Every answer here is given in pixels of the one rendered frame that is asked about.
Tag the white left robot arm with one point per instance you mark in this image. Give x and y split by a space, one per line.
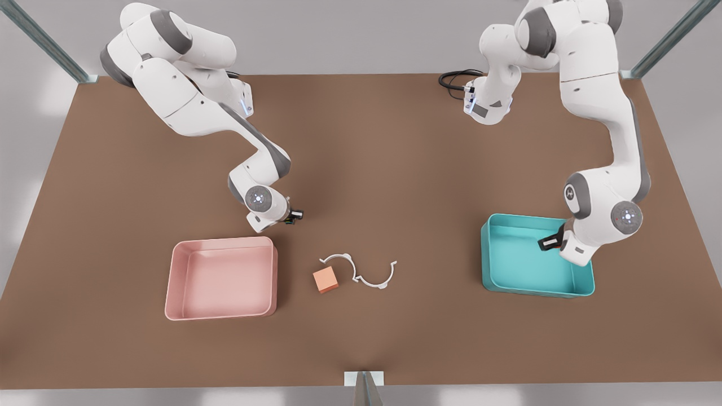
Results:
598 96

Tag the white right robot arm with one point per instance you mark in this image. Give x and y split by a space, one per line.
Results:
186 96

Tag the blue storage box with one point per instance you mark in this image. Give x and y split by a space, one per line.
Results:
533 257

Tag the pink storage box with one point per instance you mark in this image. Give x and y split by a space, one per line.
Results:
221 278

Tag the orange cube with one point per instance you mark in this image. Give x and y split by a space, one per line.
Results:
325 279

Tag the white curved clip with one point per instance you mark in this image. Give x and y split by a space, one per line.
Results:
361 269

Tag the silver frame post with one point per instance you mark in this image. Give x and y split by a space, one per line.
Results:
365 388
48 42
665 39

